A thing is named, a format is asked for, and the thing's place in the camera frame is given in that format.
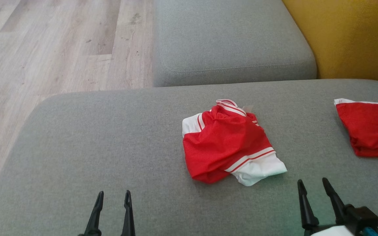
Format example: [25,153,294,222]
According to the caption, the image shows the red and white jersey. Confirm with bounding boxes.
[182,99,288,187]

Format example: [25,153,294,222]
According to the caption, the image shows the large grey sofa seat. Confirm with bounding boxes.
[0,79,378,236]

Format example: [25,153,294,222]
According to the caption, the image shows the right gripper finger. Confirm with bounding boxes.
[322,177,354,225]
[297,179,320,230]

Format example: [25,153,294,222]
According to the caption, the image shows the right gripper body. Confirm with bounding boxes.
[302,222,378,236]

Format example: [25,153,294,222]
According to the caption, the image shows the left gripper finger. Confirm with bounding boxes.
[78,191,105,236]
[120,190,136,236]

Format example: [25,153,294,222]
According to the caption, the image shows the small grey sofa cushion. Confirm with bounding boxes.
[152,0,318,88]

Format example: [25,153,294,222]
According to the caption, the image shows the red shorts with white trim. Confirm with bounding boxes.
[334,98,378,163]

